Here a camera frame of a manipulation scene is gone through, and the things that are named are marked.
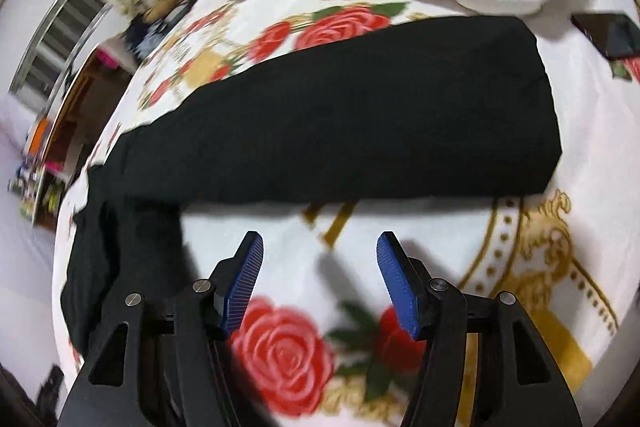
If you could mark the pink cloth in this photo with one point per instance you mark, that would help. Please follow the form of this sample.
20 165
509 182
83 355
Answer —
107 58

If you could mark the barred window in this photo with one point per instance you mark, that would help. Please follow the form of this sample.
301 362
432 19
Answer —
55 37

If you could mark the pile of clothes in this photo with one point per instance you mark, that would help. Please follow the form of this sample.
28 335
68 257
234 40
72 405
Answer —
150 27

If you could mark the black sweater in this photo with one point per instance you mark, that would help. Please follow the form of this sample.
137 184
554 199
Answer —
350 117

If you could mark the floral printed blanket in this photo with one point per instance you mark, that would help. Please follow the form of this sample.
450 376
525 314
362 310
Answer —
450 232

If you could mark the orange box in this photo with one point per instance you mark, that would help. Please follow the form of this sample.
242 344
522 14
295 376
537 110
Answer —
40 137

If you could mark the black smartphone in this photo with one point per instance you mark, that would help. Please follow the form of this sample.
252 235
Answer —
612 34

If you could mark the wooden desk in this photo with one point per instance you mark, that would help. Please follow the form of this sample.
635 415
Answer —
90 82

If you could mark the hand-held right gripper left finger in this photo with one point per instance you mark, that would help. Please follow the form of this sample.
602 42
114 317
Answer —
245 277

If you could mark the wooden shelf unit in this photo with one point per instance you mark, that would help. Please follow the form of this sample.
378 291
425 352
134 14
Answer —
35 187

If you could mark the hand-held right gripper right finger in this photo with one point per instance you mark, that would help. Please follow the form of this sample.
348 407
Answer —
397 277

